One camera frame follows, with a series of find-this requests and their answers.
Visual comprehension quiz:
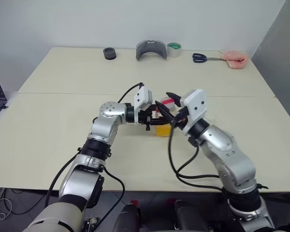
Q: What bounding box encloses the dark rounded shape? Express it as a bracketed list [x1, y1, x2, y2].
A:
[116, 203, 141, 232]

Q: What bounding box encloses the black floor cable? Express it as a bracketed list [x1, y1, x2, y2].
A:
[4, 188, 47, 216]

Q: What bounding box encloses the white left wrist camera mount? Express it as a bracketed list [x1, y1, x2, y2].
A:
[133, 87, 153, 123]

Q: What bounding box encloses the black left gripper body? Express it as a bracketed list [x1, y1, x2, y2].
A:
[137, 108, 156, 131]

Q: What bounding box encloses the pink cloth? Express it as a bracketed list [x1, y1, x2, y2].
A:
[219, 50, 248, 70]

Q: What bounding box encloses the grey curved head strap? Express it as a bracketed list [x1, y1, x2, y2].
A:
[135, 40, 167, 61]

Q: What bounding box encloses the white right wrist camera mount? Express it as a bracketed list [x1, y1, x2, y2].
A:
[179, 88, 207, 131]

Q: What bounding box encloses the clear bottle with orange drink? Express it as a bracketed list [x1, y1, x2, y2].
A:
[156, 96, 181, 138]

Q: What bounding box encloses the tape roll with green core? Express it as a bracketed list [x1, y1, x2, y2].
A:
[166, 42, 183, 58]

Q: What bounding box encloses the black round container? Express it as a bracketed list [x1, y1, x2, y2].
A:
[102, 47, 117, 60]

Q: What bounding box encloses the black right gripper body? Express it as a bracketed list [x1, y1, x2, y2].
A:
[172, 107, 190, 131]

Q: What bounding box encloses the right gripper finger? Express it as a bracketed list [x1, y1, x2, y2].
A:
[165, 91, 182, 105]
[155, 100, 179, 128]

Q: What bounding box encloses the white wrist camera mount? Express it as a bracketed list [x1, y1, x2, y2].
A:
[133, 87, 153, 123]
[179, 88, 207, 131]

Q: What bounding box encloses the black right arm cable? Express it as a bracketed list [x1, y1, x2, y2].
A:
[168, 125, 224, 192]

